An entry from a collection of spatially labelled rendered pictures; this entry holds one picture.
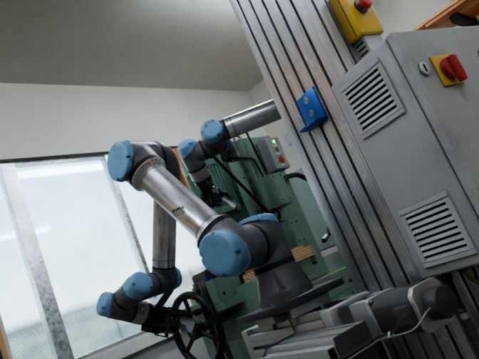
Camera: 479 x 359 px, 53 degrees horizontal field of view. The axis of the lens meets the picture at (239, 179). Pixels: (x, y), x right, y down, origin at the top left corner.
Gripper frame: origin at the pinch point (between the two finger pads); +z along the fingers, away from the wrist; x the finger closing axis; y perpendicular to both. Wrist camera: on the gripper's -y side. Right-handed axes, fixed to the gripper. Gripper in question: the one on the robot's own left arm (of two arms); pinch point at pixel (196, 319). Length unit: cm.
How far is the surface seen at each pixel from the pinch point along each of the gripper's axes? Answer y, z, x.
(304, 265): -22.4, 32.4, 21.4
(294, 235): -42, 40, 9
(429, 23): -214, 135, 49
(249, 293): -12.8, 20.0, 4.2
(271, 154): -81, 31, 6
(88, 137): -159, -9, -143
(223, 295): -11.7, 12.4, -1.6
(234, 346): 1.7, 28.5, -14.5
